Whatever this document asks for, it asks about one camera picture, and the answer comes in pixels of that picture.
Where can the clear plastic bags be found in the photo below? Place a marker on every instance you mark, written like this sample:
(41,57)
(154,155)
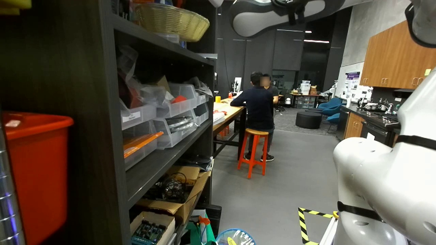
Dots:
(135,88)

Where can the small cardboard box black crate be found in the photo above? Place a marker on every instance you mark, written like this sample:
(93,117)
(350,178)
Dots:
(158,218)

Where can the white tabletop device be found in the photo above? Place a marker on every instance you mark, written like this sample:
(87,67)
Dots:
(237,86)

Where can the shiny metal parts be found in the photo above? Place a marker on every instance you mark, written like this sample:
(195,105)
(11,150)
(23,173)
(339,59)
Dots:
(181,124)

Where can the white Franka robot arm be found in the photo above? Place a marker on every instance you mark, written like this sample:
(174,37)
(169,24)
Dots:
(390,181)

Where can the white flat packet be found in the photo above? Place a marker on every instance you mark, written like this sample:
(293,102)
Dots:
(170,37)

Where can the seated person dark shirt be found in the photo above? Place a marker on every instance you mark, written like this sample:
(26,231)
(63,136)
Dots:
(257,109)

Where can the ceiling strip light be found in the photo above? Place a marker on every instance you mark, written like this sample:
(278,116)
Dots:
(316,41)

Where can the person with black hair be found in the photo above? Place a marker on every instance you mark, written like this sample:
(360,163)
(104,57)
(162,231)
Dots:
(271,86)

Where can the green plastic item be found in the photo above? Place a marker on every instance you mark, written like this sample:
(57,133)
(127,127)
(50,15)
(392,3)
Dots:
(199,233)

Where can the crumpled clear plastic wrap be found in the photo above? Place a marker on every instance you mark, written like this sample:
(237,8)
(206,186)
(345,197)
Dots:
(200,86)

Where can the orange metal stool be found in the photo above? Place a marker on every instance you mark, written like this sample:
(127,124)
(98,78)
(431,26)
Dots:
(223,131)
(251,170)

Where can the orange shelf item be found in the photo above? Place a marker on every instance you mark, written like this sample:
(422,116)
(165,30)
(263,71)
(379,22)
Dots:
(143,1)

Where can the orange flat strip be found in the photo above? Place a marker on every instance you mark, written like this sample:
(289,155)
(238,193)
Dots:
(142,143)

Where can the black round ottoman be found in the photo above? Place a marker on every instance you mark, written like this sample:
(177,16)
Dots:
(308,118)

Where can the orange plastic bin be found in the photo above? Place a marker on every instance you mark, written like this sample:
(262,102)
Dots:
(39,181)

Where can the yellow cup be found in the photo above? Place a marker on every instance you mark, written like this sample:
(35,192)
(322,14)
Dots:
(218,98)

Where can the large open cardboard box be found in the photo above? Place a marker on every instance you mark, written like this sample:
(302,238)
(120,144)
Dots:
(185,201)

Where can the yellow black hazard tape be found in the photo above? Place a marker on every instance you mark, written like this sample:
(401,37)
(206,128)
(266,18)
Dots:
(302,226)

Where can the wooden top work table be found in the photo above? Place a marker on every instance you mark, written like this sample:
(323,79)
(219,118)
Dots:
(228,113)

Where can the silver countertop appliance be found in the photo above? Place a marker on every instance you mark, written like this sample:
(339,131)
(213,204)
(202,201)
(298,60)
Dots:
(375,105)

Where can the yellow wicker basket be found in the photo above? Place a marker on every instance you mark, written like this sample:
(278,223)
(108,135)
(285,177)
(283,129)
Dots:
(174,22)

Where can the white metal rail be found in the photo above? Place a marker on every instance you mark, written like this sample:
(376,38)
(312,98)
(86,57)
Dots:
(327,234)

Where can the blue lounge chair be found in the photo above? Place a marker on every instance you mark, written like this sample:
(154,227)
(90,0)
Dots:
(334,117)
(330,106)

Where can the dark shelf unit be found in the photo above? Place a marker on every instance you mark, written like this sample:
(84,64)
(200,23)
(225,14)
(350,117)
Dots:
(68,68)

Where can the wooden base cabinet counter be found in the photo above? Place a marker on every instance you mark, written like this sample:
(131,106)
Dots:
(354,129)

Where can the clear plastic storage bin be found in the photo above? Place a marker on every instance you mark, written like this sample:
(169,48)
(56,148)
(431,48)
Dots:
(174,136)
(136,117)
(202,114)
(202,97)
(180,108)
(139,157)

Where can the teal round basket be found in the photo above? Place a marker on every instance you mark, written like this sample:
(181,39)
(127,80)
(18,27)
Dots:
(236,238)

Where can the dark parts in box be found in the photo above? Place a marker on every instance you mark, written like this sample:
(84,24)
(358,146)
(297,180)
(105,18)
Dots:
(170,189)

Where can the purple white wall poster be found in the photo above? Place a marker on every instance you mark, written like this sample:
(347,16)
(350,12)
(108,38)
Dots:
(351,86)

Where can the small red item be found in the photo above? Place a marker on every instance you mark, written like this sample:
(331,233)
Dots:
(178,98)

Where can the large yellow plastic bin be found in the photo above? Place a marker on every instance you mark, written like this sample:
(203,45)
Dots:
(14,3)

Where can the white background container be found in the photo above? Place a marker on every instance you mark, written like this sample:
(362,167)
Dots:
(305,87)

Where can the orange toy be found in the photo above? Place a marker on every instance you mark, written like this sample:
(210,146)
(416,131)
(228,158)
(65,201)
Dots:
(180,3)

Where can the wooden wall cabinet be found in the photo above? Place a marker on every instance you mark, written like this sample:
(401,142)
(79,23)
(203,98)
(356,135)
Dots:
(390,63)

